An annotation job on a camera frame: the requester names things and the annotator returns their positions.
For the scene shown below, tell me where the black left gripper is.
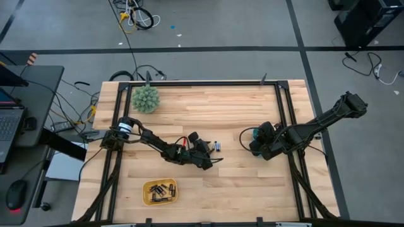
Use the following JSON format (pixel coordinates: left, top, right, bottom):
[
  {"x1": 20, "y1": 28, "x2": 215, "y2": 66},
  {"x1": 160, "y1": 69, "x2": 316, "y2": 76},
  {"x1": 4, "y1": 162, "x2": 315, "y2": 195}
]
[{"x1": 186, "y1": 140, "x2": 216, "y2": 171}]

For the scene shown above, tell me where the teal plastic bin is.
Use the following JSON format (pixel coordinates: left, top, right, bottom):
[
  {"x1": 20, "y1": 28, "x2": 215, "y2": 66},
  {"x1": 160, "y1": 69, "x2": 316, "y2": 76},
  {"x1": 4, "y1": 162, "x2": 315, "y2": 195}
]
[{"x1": 252, "y1": 127, "x2": 263, "y2": 158}]

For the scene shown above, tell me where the green potted plant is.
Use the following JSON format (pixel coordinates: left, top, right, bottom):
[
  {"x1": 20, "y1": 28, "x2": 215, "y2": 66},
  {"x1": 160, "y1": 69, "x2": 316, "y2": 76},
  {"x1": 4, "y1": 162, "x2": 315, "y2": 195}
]
[{"x1": 131, "y1": 84, "x2": 161, "y2": 114}]

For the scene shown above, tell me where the yellow plastic bin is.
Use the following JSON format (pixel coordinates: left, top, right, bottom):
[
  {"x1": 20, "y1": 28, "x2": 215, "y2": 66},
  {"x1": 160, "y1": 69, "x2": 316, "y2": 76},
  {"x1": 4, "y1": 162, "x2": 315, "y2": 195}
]
[{"x1": 141, "y1": 178, "x2": 179, "y2": 207}]

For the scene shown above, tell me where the white floor box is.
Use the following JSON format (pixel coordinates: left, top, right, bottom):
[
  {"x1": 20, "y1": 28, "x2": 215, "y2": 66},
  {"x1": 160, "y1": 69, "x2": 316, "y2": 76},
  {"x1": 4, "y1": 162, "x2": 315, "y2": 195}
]
[{"x1": 45, "y1": 141, "x2": 88, "y2": 183}]

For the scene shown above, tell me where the black desk foot bar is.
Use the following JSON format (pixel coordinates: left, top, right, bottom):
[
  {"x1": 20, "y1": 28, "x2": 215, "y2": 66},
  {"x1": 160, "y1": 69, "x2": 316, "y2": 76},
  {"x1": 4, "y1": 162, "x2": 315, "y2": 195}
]
[{"x1": 39, "y1": 127, "x2": 88, "y2": 162}]

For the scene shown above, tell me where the black power brick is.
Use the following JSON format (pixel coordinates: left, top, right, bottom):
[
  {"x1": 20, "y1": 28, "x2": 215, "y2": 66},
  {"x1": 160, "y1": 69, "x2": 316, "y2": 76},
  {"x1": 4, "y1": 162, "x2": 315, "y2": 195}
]
[{"x1": 51, "y1": 121, "x2": 75, "y2": 133}]

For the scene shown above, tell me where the black equipment case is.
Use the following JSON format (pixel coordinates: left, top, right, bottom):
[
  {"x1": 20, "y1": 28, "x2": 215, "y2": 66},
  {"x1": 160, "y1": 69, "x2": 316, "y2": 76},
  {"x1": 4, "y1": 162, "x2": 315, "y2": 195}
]
[{"x1": 328, "y1": 0, "x2": 404, "y2": 49}]

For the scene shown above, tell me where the black desk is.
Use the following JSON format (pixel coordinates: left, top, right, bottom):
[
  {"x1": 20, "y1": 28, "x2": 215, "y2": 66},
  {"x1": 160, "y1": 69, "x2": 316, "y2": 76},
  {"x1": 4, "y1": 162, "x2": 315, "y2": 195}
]
[{"x1": 0, "y1": 64, "x2": 66, "y2": 226}]

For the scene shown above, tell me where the small black desk device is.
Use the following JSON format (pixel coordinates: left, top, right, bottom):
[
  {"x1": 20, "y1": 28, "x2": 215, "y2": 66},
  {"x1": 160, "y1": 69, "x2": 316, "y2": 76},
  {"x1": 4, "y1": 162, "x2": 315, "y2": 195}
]
[{"x1": 23, "y1": 116, "x2": 38, "y2": 132}]

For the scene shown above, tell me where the black computer mouse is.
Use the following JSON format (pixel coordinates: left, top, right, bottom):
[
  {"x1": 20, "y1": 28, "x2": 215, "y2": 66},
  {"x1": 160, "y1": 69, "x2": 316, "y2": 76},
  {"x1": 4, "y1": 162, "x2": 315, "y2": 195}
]
[{"x1": 5, "y1": 178, "x2": 28, "y2": 211}]

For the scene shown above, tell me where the dark laptop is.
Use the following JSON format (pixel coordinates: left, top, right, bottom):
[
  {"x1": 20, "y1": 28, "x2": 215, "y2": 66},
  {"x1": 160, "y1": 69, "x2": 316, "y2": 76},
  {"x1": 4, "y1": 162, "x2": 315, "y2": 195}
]
[{"x1": 0, "y1": 88, "x2": 27, "y2": 165}]

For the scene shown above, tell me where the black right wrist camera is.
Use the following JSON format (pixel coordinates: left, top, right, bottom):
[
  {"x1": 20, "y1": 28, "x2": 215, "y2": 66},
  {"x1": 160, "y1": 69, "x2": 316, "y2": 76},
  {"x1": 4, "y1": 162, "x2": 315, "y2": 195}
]
[{"x1": 248, "y1": 139, "x2": 263, "y2": 154}]

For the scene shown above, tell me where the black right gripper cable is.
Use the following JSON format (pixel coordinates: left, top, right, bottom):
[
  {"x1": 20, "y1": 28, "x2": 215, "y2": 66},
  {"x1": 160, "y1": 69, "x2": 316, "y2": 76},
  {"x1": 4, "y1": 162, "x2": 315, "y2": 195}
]
[{"x1": 239, "y1": 126, "x2": 261, "y2": 156}]

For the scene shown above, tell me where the black aluminium table frame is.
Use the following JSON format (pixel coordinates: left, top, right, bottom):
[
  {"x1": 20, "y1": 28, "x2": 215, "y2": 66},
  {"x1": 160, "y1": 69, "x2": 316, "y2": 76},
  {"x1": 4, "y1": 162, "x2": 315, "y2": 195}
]
[{"x1": 73, "y1": 73, "x2": 339, "y2": 227}]

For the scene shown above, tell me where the thin black cable loop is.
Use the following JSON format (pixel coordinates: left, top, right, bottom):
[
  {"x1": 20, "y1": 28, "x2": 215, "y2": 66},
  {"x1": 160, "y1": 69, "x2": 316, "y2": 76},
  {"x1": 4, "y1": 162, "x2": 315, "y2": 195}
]
[{"x1": 131, "y1": 64, "x2": 167, "y2": 81}]

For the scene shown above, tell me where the thick black cable loop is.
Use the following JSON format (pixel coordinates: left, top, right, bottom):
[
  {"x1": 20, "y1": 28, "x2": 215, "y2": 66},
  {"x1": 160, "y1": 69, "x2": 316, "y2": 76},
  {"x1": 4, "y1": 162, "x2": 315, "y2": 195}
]
[{"x1": 109, "y1": 70, "x2": 136, "y2": 83}]

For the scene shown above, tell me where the black floor cable with plug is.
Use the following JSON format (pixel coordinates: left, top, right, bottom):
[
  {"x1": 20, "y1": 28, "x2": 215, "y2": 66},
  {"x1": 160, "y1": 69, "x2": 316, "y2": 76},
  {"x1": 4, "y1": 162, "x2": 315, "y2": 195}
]
[{"x1": 342, "y1": 51, "x2": 383, "y2": 77}]

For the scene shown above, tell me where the thin yellow cable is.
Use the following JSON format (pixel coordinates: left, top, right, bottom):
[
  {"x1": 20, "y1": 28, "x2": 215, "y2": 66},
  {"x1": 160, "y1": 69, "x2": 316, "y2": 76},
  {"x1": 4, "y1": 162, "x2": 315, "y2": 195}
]
[{"x1": 74, "y1": 105, "x2": 97, "y2": 125}]

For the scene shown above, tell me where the long black floor cable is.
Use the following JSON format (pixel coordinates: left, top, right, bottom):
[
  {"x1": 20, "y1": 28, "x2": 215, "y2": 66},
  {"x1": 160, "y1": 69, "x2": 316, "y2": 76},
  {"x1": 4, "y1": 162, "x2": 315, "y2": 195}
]
[{"x1": 108, "y1": 0, "x2": 140, "y2": 80}]

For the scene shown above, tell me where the black coiled floor cable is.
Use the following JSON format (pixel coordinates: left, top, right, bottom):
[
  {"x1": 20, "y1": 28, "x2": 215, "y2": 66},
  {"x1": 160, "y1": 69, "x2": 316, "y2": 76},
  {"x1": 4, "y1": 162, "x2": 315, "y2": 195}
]
[{"x1": 132, "y1": 6, "x2": 155, "y2": 32}]

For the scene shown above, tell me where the yellow floor cable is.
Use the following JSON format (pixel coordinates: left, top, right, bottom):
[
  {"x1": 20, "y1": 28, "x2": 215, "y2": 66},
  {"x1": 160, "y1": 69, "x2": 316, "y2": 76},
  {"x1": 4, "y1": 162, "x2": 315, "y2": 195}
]
[{"x1": 118, "y1": 11, "x2": 138, "y2": 35}]

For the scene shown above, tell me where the white coiled floor cable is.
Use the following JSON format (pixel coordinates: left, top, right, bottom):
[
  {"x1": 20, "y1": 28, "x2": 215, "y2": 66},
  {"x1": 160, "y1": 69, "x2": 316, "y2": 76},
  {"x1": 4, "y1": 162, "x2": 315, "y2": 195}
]
[{"x1": 124, "y1": 0, "x2": 162, "y2": 28}]

